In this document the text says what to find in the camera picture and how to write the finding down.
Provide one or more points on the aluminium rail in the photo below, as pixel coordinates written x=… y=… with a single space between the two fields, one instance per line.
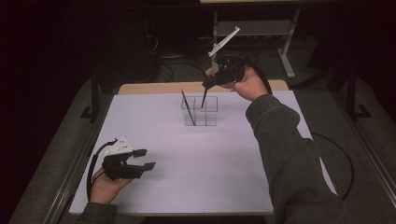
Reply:
x=71 y=180
x=373 y=158

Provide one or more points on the slim black makeup brush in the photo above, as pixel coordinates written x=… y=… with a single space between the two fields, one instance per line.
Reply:
x=188 y=108

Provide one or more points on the clear acrylic organizer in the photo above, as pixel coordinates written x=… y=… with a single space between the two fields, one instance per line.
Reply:
x=208 y=115

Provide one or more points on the person's left hand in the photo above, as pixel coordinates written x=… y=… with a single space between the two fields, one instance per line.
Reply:
x=104 y=189

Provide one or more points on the round-head black makeup brush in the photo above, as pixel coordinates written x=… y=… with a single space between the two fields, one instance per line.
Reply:
x=204 y=98

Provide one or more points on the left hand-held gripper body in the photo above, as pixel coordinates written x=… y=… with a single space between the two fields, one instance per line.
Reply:
x=116 y=168

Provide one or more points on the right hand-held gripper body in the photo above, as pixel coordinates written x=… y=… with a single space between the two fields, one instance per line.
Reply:
x=232 y=71

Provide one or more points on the wooden table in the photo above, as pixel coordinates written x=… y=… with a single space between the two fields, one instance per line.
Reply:
x=149 y=87

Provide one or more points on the white metal desk frame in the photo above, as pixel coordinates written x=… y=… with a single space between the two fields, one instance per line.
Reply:
x=264 y=28

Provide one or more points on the person's right hand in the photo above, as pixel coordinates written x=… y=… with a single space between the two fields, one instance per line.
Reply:
x=252 y=85

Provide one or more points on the black metal stand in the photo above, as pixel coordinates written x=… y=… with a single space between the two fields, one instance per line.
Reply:
x=351 y=93
x=95 y=99

